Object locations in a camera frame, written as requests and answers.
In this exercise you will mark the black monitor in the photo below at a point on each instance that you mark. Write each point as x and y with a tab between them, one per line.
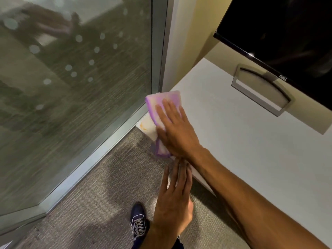
285	31

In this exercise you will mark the dark blue right trouser leg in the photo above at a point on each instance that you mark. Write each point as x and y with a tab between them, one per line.
181	245

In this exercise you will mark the silver monitor stand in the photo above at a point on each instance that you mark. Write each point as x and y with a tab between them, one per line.
264	88

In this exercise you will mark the person's left hand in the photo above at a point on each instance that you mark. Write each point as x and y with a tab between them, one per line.
173	202

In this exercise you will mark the navy left shoe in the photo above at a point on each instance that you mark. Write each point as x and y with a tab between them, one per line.
138	220

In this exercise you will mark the purple checked cleaning cloth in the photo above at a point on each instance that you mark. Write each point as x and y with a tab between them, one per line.
155	103

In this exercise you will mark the person's right hand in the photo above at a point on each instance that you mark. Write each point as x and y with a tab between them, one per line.
179	132

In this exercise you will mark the orange sauce spill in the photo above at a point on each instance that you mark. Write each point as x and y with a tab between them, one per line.
143	125

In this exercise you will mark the white table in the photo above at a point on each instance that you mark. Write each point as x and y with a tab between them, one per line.
246	142

